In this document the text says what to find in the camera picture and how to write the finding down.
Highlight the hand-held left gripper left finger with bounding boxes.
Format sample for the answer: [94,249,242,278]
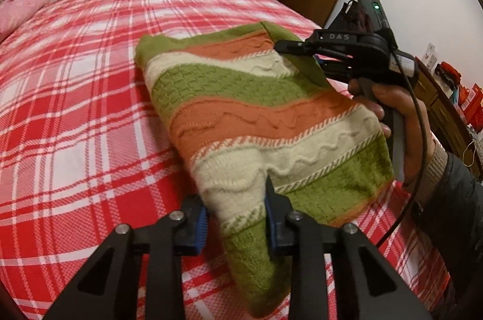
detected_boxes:
[45,194,209,320]

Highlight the person's right forearm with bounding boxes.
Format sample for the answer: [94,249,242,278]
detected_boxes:
[402,139,483,320]

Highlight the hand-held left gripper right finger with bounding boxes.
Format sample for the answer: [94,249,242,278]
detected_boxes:
[264,174,434,320]

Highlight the bed with red plaid sheet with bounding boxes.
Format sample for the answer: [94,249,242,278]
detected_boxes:
[0,0,453,320]

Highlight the pink pillow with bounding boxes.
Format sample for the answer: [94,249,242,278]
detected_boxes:
[0,0,50,41]

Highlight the green knit sweater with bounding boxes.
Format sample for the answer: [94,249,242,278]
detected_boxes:
[135,22,396,309]

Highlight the red cloth item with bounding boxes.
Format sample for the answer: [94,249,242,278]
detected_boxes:
[434,61,463,87]

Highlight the wooden cabinet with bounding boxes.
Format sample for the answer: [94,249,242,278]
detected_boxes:
[413,67,483,179]

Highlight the black cable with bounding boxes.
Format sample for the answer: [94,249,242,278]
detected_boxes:
[376,29,433,249]

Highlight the person's right hand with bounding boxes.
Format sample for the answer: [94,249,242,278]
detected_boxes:
[347,78,431,189]

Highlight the red gift boxes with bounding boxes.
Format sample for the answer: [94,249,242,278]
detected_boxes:
[458,83,483,133]

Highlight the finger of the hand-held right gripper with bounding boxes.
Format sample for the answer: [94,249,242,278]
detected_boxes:
[274,37,322,55]
[314,56,354,78]

